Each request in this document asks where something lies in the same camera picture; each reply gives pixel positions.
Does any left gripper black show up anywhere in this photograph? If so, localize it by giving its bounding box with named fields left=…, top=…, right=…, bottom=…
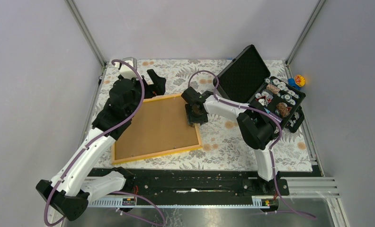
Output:
left=127, top=69, right=166, bottom=118

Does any yellow wooden picture frame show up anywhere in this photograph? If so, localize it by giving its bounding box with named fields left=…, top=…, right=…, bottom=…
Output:
left=111, top=93, right=203, bottom=166

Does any brown cardboard backing board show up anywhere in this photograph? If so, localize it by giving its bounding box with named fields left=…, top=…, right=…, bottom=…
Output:
left=115, top=96, right=200, bottom=160

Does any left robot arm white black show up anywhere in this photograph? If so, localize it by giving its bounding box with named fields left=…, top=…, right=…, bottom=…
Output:
left=36, top=68, right=145, bottom=227

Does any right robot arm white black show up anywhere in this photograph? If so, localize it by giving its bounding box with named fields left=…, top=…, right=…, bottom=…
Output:
left=181, top=87, right=282, bottom=196

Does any floral patterned table mat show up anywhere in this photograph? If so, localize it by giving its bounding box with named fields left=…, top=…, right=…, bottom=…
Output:
left=86, top=59, right=313, bottom=172

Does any black poker chip case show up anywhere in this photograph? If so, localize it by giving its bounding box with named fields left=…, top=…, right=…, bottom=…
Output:
left=213, top=44, right=305, bottom=133

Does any pink patterned chip stack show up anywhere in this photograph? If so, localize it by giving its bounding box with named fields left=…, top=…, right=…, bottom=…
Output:
left=266, top=84, right=280, bottom=94

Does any brown chip stack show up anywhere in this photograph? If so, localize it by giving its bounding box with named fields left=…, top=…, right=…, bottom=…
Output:
left=276, top=102, right=290, bottom=118

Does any blue toy piece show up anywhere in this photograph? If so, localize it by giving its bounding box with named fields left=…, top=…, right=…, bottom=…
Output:
left=288, top=78, right=298, bottom=89

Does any yellow orange toy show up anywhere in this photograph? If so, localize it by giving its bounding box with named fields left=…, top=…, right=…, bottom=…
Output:
left=294, top=75, right=305, bottom=87

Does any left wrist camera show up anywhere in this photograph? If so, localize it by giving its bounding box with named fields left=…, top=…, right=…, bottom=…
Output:
left=111, top=57, right=137, bottom=79

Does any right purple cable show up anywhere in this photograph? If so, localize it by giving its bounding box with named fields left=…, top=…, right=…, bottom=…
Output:
left=187, top=70, right=317, bottom=220

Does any purple cable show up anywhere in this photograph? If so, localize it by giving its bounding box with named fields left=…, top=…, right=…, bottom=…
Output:
left=187, top=70, right=317, bottom=220
left=43, top=59, right=169, bottom=227

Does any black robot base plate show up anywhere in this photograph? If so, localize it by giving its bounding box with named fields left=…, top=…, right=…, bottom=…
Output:
left=90, top=167, right=290, bottom=206

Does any white slotted cable duct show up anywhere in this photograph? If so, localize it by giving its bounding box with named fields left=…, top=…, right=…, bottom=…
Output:
left=88, top=196, right=270, bottom=209

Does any left aluminium corner post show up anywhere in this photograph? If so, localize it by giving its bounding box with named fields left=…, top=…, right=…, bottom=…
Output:
left=64, top=0, right=106, bottom=67

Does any aluminium corner post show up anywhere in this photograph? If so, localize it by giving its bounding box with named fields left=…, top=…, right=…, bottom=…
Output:
left=285, top=0, right=327, bottom=65
left=64, top=0, right=106, bottom=67

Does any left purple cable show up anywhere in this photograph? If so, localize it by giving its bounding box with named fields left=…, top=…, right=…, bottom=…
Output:
left=43, top=59, right=169, bottom=227

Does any right aluminium corner post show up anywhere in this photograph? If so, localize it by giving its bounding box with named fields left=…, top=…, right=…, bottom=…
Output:
left=285, top=0, right=327, bottom=65

